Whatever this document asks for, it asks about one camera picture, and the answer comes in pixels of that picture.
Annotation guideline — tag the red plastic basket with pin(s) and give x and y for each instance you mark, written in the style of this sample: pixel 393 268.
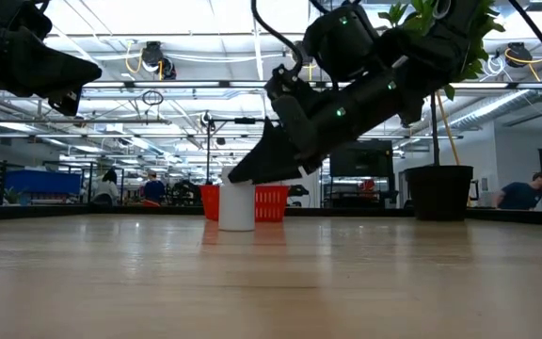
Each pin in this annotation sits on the red plastic basket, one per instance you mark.
pixel 271 202

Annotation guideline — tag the black camera stand frame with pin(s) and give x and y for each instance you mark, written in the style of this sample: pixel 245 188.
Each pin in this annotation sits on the black camera stand frame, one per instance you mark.
pixel 208 150

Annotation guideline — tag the person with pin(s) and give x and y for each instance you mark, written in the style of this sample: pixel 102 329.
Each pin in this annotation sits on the person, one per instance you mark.
pixel 522 194
pixel 106 187
pixel 153 189

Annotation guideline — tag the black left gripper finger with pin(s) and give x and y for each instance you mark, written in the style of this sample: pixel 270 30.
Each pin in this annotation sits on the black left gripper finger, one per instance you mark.
pixel 54 70

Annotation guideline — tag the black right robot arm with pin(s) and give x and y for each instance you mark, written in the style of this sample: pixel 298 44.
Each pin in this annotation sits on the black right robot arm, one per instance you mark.
pixel 393 61

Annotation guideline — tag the green leafy plant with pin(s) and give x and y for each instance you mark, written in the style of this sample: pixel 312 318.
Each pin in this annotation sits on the green leafy plant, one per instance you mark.
pixel 473 66

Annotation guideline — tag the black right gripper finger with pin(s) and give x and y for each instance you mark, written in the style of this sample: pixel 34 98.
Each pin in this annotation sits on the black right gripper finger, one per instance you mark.
pixel 266 160

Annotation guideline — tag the black background robot arm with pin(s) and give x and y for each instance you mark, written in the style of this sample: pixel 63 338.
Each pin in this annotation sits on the black background robot arm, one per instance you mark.
pixel 298 190

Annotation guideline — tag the black monitor screen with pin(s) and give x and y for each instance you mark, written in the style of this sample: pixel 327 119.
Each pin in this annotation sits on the black monitor screen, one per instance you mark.
pixel 361 159

